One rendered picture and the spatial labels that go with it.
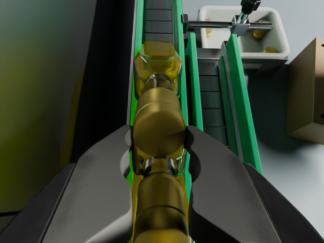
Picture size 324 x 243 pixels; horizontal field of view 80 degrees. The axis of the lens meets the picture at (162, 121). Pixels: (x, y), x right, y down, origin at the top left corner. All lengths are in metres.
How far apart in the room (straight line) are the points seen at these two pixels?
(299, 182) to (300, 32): 0.49
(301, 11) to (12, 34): 0.86
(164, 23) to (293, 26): 0.48
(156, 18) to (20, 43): 0.37
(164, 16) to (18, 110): 0.41
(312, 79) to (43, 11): 0.54
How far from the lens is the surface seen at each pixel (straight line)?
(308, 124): 0.54
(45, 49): 0.25
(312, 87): 0.58
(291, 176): 0.58
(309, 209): 0.59
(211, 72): 0.44
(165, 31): 0.50
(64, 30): 0.30
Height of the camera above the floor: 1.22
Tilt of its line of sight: 68 degrees down
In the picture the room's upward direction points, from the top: 6 degrees clockwise
